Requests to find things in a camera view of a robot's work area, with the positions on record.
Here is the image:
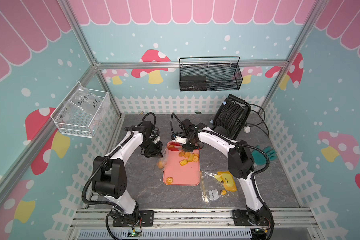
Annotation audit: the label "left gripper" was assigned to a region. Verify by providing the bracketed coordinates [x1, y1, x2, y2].
[139, 138, 163, 158]

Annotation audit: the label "red kitchen tongs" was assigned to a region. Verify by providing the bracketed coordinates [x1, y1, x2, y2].
[167, 142, 183, 152]

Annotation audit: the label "clear resealable bag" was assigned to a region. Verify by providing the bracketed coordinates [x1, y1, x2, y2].
[157, 148, 169, 170]

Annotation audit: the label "round cookie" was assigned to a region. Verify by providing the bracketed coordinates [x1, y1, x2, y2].
[166, 177, 173, 185]

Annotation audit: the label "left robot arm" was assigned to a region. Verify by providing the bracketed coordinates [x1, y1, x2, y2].
[82, 120, 163, 217]

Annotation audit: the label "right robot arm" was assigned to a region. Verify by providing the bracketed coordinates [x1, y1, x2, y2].
[171, 119, 275, 226]

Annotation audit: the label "yellow plush toy bag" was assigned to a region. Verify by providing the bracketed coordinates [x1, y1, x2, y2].
[200, 171, 238, 204]

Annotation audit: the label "square waffle cookie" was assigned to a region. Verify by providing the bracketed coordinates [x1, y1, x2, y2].
[179, 159, 188, 166]

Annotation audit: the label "pink tray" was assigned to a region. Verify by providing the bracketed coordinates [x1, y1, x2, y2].
[163, 149, 200, 186]

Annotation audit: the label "black box in basket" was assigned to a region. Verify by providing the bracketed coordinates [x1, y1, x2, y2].
[180, 76, 207, 92]

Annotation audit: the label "white power plug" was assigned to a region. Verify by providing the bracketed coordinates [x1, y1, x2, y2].
[244, 126, 251, 134]

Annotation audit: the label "green rubber glove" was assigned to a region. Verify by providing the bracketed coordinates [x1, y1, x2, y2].
[251, 145, 277, 165]

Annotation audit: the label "black cable reel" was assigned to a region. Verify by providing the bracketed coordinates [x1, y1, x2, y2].
[212, 94, 252, 140]

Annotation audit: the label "black mesh wall basket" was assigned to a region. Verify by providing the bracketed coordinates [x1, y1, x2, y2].
[179, 56, 243, 91]

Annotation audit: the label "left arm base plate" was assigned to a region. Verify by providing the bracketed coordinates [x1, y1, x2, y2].
[112, 211, 155, 227]

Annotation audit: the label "white wire wall basket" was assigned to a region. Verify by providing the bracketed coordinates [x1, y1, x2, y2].
[51, 82, 111, 138]

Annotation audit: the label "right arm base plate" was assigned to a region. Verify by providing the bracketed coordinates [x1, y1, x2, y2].
[232, 208, 272, 227]

